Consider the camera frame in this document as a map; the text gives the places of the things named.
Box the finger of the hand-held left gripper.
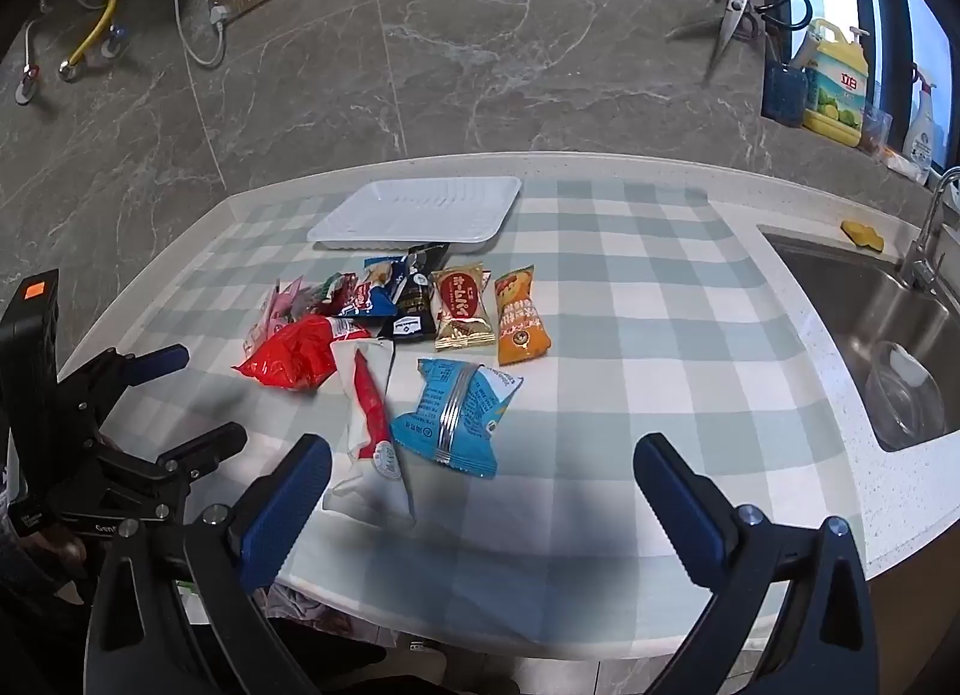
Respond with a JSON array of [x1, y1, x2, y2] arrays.
[[101, 422, 248, 494], [56, 344, 190, 441]]

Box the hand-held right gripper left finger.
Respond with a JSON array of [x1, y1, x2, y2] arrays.
[[86, 432, 335, 695]]

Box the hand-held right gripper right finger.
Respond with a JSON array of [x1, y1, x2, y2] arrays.
[[632, 431, 882, 695]]

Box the pink snack packet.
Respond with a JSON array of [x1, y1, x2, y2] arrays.
[[244, 279, 316, 355]]

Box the white packet with red stripe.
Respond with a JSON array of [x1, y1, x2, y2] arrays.
[[322, 339, 415, 523]]

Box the light blue snack packet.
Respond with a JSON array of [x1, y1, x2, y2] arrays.
[[390, 357, 524, 479]]

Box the clear packet with green edges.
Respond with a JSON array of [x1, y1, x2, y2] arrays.
[[304, 271, 361, 317]]

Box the blue and yellow snack packet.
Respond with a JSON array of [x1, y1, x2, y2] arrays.
[[341, 256, 410, 317]]

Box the black snack packet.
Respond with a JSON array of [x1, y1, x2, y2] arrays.
[[377, 243, 451, 342]]

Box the orange snack packet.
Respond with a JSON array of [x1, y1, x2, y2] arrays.
[[493, 266, 554, 366]]

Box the gold and red snack packet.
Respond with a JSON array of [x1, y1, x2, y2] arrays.
[[431, 264, 496, 351]]

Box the white plastic tray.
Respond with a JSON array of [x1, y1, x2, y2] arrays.
[[307, 176, 522, 248]]

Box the person's left forearm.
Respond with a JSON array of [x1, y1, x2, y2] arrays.
[[0, 515, 95, 695]]

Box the person's left hand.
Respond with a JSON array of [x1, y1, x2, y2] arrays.
[[15, 519, 87, 602]]

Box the checked tablecloth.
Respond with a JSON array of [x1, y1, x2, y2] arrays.
[[64, 174, 875, 658]]

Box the glass bowl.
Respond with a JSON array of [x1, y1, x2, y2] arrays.
[[862, 341, 947, 445]]

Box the steel sink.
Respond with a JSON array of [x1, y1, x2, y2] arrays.
[[757, 222, 960, 452]]

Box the yellow sponge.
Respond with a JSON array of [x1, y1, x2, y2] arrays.
[[840, 219, 886, 251]]

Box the steel faucet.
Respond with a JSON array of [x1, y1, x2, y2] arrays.
[[900, 166, 960, 291]]

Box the blue sponge holder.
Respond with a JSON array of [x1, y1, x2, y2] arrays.
[[761, 58, 809, 128]]

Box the white spray bottle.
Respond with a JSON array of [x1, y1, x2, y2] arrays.
[[902, 65, 938, 167]]

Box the yellow detergent bottle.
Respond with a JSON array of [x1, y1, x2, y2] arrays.
[[802, 18, 871, 146]]

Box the kitchen scissors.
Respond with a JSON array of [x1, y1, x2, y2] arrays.
[[664, 0, 758, 85]]

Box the window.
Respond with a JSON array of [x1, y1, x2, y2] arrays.
[[780, 0, 960, 179]]

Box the white braided hose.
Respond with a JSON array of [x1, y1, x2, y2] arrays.
[[15, 0, 76, 106]]

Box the white power cable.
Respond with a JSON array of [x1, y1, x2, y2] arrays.
[[146, 0, 228, 68]]

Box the yellow hose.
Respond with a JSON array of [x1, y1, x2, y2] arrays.
[[60, 0, 121, 83]]

